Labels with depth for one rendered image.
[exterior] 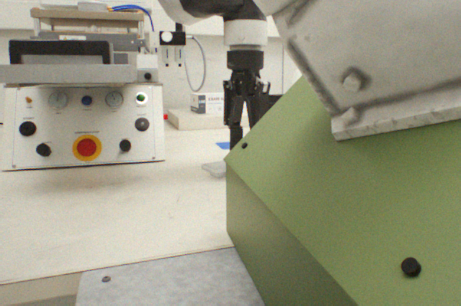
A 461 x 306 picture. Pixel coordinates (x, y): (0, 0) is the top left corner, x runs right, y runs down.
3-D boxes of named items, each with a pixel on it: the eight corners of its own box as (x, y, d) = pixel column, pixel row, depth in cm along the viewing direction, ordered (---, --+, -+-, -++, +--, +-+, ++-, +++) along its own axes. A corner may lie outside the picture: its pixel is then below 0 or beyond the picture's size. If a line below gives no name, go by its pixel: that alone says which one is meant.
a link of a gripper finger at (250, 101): (253, 80, 74) (258, 78, 72) (263, 133, 73) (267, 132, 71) (238, 80, 71) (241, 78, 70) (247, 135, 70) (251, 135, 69)
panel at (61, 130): (10, 169, 75) (15, 87, 80) (157, 160, 82) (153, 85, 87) (6, 168, 73) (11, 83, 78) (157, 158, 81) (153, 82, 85)
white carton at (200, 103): (190, 110, 149) (189, 93, 148) (241, 108, 157) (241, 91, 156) (198, 114, 138) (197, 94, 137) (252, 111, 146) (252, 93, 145)
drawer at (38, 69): (39, 82, 84) (36, 48, 83) (136, 81, 90) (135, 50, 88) (-14, 88, 56) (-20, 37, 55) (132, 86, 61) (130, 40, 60)
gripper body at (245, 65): (218, 50, 73) (218, 95, 74) (242, 47, 66) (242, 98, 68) (248, 51, 77) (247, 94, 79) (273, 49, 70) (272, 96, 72)
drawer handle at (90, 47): (14, 64, 58) (11, 39, 57) (111, 64, 62) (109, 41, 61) (9, 64, 56) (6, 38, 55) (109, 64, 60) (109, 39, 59)
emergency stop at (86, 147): (78, 158, 79) (78, 140, 80) (96, 156, 80) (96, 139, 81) (76, 156, 77) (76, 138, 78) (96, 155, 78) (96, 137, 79)
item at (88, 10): (55, 51, 112) (52, 9, 110) (157, 52, 120) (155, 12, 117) (32, 46, 89) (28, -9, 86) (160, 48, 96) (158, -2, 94)
